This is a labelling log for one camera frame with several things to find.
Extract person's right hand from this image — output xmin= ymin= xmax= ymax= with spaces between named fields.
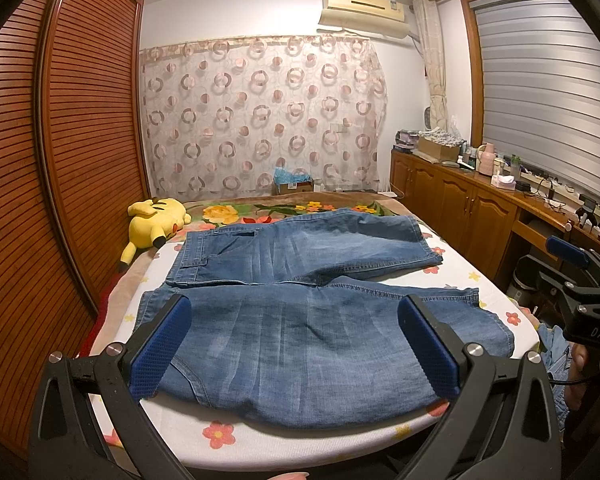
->
xmin=565 ymin=344 xmax=590 ymax=412

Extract pink thermos jug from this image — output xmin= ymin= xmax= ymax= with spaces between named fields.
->
xmin=477 ymin=143 xmax=496 ymax=177

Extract white floral bed sheet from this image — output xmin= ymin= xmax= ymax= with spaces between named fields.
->
xmin=93 ymin=228 xmax=539 ymax=474

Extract wooden sideboard cabinet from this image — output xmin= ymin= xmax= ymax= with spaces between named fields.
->
xmin=389 ymin=151 xmax=600 ymax=289

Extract grey window blind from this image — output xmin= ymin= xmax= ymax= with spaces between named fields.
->
xmin=469 ymin=0 xmax=600 ymax=198

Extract cardboard box on cabinet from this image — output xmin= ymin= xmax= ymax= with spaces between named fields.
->
xmin=417 ymin=136 xmax=460 ymax=162

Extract cardboard box with blue bag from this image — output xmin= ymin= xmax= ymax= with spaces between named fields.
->
xmin=273 ymin=167 xmax=314 ymax=195

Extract beige tied side curtain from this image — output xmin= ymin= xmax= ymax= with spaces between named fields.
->
xmin=412 ymin=0 xmax=449 ymax=130

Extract yellow Pikachu plush toy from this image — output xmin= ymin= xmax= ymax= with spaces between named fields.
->
xmin=120 ymin=198 xmax=192 ymax=269

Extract circle patterned curtain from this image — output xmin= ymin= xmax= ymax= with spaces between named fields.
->
xmin=140 ymin=35 xmax=387 ymax=202

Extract beige wall air conditioner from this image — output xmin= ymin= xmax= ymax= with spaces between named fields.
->
xmin=318 ymin=0 xmax=410 ymax=39

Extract blue denim pants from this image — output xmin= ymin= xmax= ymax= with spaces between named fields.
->
xmin=137 ymin=209 xmax=515 ymax=429

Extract brown floral blanket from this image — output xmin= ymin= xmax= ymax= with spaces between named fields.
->
xmin=183 ymin=192 xmax=411 ymax=226

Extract brown louvered wardrobe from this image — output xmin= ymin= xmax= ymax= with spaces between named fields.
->
xmin=0 ymin=0 xmax=148 ymax=461

